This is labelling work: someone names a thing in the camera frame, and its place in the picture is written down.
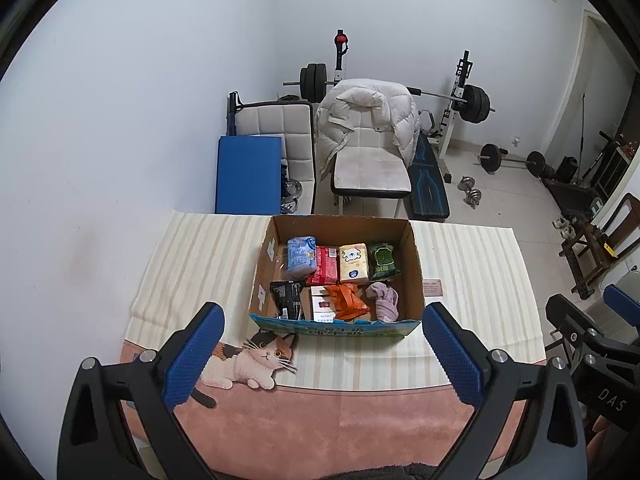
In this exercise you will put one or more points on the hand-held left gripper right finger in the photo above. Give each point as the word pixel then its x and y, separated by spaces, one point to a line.
pixel 450 355

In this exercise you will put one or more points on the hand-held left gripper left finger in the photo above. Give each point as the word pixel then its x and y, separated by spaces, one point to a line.
pixel 192 360

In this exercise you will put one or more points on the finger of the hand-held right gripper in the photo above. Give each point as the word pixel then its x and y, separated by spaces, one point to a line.
pixel 622 305
pixel 570 317

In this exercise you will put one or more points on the purple socks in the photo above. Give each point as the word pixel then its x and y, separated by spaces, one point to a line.
pixel 385 302

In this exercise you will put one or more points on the black snack packet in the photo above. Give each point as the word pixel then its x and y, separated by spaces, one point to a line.
pixel 287 300

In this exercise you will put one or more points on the cardboard box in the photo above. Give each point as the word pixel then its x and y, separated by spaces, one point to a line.
pixel 272 280

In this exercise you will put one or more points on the orange snack packet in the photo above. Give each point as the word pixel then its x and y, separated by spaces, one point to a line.
pixel 347 302

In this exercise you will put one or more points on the green snack packet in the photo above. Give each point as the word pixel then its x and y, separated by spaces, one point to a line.
pixel 382 260

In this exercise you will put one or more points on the yellow tissue pack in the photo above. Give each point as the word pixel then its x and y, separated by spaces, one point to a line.
pixel 354 262

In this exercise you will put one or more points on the white cigarette box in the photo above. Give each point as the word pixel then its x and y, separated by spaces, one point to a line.
pixel 320 307

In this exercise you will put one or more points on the blue tissue pack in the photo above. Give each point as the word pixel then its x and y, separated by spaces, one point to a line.
pixel 301 257

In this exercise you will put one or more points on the red snack packet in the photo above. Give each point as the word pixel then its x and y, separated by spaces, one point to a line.
pixel 325 265

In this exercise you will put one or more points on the dark wooden chair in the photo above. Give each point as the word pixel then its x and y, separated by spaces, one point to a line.
pixel 580 250

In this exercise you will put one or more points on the white shoe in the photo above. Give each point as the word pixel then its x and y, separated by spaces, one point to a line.
pixel 569 231
pixel 558 223

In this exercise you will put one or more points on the cat printed blanket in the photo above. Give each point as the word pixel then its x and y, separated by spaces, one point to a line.
pixel 350 420

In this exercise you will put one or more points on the dark wooden low table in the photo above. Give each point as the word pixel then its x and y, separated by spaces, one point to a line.
pixel 565 195

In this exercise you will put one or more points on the person's dark fleece clothing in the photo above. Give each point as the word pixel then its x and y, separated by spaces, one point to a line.
pixel 380 475

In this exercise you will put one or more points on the black bag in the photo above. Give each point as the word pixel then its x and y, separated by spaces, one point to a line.
pixel 567 170

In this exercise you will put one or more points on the chrome dumbbell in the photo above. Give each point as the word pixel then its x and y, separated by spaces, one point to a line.
pixel 474 197
pixel 467 183

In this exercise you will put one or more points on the black exercise machine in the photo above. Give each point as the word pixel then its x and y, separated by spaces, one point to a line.
pixel 607 137

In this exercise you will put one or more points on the weight bench with rack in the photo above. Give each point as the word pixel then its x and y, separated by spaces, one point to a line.
pixel 427 185

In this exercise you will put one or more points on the short floor barbell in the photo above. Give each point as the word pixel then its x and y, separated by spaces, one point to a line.
pixel 489 157

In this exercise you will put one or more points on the blue folded mat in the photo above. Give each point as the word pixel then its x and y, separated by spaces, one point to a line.
pixel 247 175

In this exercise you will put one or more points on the chrome weight plates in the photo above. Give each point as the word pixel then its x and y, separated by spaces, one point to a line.
pixel 292 190

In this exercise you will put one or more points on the white seat chair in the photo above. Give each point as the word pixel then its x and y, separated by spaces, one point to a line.
pixel 370 170

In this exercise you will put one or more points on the racked barbell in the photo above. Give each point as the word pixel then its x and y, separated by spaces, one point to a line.
pixel 475 105

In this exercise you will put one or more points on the white padded chair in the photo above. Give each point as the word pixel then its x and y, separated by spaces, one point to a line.
pixel 280 125

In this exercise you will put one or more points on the white down jacket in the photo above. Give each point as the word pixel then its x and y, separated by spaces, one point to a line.
pixel 365 110

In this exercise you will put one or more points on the white door frame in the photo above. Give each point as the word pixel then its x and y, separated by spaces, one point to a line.
pixel 575 70

